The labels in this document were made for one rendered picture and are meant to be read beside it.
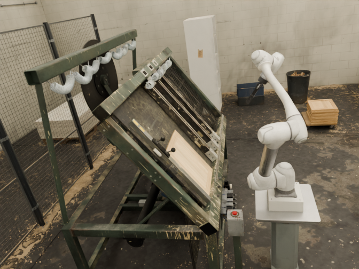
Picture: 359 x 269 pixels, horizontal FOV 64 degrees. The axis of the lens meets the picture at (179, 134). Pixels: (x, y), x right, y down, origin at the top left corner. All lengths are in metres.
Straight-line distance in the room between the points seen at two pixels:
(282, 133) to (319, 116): 3.63
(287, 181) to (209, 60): 4.24
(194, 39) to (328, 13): 3.16
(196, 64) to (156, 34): 1.95
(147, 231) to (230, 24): 5.97
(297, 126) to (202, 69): 4.54
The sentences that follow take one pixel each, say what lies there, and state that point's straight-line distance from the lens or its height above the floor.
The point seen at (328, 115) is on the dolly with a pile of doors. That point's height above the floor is 0.30.
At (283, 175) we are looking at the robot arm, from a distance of 2.54.
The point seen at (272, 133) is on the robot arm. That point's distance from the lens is 2.01.
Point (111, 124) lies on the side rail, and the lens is 2.07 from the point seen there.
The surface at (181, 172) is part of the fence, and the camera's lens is 2.41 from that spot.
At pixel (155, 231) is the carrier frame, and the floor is 0.79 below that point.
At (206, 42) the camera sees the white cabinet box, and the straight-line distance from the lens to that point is 6.31.
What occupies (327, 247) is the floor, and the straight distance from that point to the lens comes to 3.51.
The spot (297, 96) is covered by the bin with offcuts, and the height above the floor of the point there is 0.18.
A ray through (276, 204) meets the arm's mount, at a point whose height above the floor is 0.82.
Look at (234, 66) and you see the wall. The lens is 7.79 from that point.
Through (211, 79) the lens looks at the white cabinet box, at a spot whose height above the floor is 0.80.
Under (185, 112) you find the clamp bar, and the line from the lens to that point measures 3.13.
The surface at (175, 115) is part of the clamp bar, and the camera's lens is 2.91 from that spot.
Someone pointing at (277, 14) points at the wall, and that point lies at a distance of 7.62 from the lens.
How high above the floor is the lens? 2.49
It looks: 25 degrees down
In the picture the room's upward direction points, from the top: 9 degrees counter-clockwise
